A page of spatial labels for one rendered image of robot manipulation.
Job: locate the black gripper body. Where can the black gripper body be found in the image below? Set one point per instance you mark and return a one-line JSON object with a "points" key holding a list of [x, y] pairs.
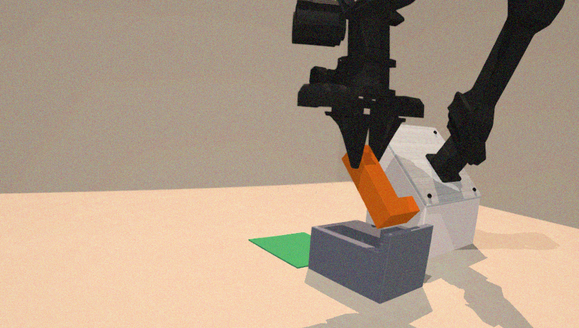
{"points": [[367, 76]]}

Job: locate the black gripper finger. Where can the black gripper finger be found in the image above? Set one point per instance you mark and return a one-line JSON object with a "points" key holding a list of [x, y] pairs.
{"points": [[381, 132], [354, 129]]}

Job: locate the orange l-shaped part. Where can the orange l-shaped part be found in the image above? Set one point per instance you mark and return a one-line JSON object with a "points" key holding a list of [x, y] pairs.
{"points": [[385, 208]]}

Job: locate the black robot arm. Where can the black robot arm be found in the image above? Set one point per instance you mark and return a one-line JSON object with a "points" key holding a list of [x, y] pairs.
{"points": [[471, 115]]}

